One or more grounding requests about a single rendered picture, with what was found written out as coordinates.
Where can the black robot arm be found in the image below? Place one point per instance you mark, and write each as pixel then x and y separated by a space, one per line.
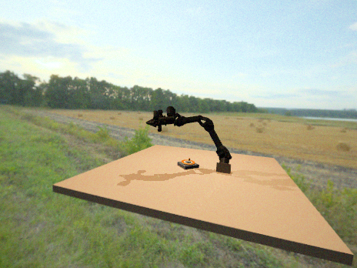
pixel 222 152

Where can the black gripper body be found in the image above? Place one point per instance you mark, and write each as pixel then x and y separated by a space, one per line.
pixel 159 121

